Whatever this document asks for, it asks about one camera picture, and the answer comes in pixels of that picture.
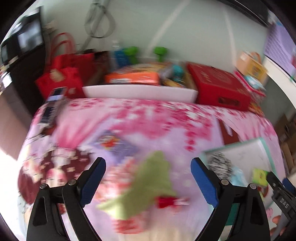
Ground small green tissue pack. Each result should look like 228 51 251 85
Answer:
252 168 268 187

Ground leopard print scrunchie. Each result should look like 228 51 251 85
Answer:
207 152 232 181

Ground red tape roll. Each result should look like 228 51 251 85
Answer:
257 185 270 202

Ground blue face mask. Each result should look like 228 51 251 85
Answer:
230 166 248 187

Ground pink white fluffy towel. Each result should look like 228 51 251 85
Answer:
96 158 159 234

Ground white tray with teal rim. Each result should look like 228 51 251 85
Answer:
200 136 282 232

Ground cartoon card packet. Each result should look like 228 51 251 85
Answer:
91 130 138 160

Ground pink floral bedsheet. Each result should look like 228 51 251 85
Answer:
17 97 286 241

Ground cardboard boxes under desk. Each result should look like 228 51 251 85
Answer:
274 114 295 173

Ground green cloth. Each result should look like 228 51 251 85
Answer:
97 151 177 220

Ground smartphone on stand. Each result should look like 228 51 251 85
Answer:
39 86 67 128

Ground large red gift box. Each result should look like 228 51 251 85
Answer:
186 62 251 111

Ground wet wipes pack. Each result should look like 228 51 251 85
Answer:
244 75 266 91

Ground white desk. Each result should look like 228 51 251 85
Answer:
262 57 295 93

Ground red felt handbag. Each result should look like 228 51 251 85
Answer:
35 32 96 99

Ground teal toy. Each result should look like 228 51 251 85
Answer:
173 65 184 82

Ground yellow children gift box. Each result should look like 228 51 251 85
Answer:
235 51 267 83

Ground orange cardboard box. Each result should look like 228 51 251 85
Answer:
104 71 160 86

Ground blue water bottle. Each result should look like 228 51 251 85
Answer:
112 40 130 69

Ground black monitor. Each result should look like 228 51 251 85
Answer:
1 6 46 65

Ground red pink hair tie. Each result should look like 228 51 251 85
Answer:
155 195 190 209

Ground black wall cable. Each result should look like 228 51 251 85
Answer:
81 0 117 50

